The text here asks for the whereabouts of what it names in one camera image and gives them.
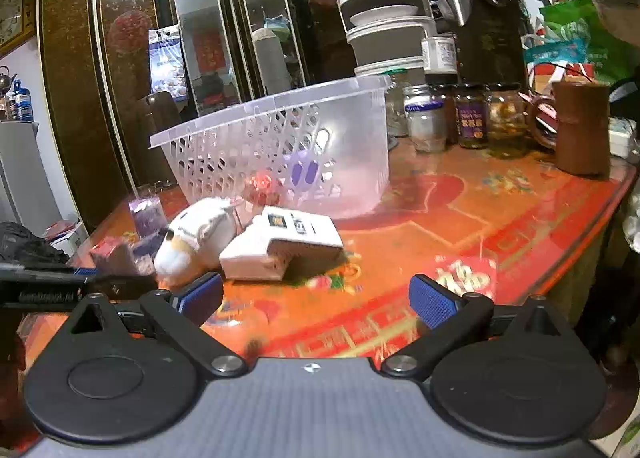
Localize clear plastic lattice basket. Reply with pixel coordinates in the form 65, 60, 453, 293
150, 76, 390, 220

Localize white plush toy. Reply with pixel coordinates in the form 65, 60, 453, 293
154, 197, 239, 289

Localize clear glass jar white label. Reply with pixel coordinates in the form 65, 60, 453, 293
402, 84, 447, 154

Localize tiered dish rack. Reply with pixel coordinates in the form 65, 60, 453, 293
319, 0, 442, 77

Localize green shopping bag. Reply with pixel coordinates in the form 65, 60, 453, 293
523, 0, 639, 84

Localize purple-topped box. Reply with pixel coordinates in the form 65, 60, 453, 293
128, 195, 168, 238

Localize white cardboard box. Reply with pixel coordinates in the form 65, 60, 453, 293
219, 206, 344, 282

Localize jar with purple label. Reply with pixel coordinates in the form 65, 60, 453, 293
454, 83, 488, 149

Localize red cigarette box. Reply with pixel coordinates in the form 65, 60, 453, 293
89, 236, 138, 276

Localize purple and white box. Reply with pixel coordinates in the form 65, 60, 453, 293
131, 230, 165, 275

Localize dark wooden wardrobe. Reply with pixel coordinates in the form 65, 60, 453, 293
37, 0, 355, 228

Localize glass jar yellow contents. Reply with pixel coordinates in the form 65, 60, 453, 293
485, 83, 528, 159

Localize red item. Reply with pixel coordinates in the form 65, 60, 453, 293
242, 171, 282, 207

